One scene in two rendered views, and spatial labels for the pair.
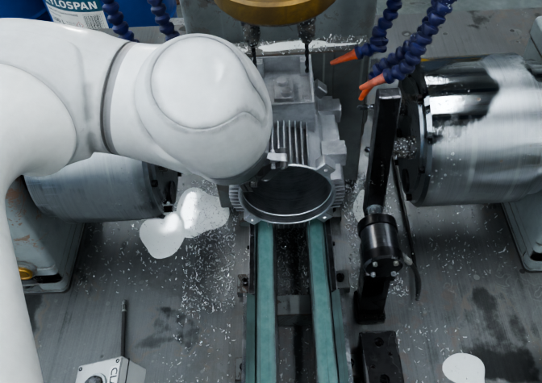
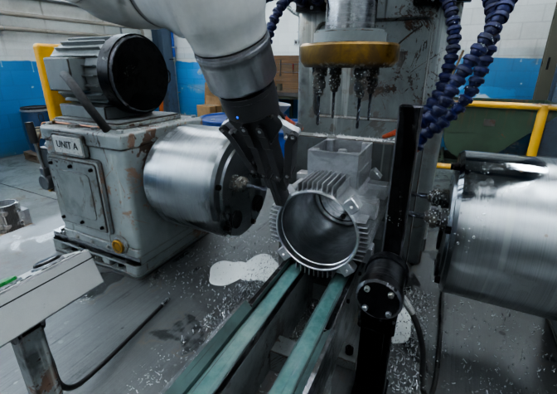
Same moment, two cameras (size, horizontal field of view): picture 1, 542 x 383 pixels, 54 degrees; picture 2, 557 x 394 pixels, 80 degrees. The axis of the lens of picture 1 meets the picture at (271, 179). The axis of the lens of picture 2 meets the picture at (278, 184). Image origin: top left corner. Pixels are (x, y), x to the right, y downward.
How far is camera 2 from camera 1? 0.44 m
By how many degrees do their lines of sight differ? 35
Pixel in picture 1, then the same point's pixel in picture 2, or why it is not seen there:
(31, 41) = not seen: outside the picture
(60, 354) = (99, 314)
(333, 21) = not seen: hidden behind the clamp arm
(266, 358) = (225, 359)
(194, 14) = (304, 122)
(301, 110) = (346, 161)
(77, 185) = (169, 173)
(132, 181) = (203, 177)
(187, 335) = (191, 342)
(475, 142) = (512, 206)
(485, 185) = (525, 265)
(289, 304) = (286, 346)
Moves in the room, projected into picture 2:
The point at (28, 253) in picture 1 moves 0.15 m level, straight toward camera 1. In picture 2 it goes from (127, 230) to (118, 264)
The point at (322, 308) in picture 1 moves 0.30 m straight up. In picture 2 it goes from (307, 342) to (314, 140)
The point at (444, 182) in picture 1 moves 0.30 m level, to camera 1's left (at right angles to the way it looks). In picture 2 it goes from (472, 247) to (276, 213)
